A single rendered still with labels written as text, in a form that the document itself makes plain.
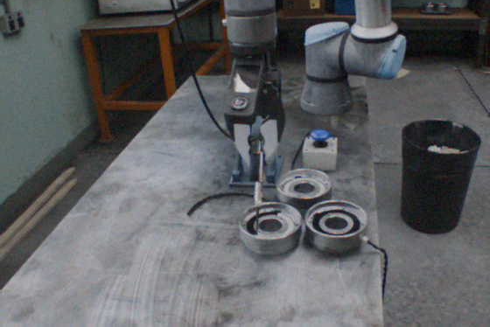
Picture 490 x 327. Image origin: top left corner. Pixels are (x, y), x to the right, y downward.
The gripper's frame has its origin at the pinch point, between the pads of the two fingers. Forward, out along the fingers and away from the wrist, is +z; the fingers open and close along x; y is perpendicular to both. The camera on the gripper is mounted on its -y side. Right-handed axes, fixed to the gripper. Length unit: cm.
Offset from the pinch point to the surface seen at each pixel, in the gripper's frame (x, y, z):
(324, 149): -10.3, 21.2, 8.7
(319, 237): -10.6, -7.1, 9.7
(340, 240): -13.9, -7.7, 9.6
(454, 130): -67, 127, 55
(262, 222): -0.6, -2.6, 10.6
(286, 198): -4.0, 3.9, 9.9
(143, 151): 33.3, 26.2, 13.2
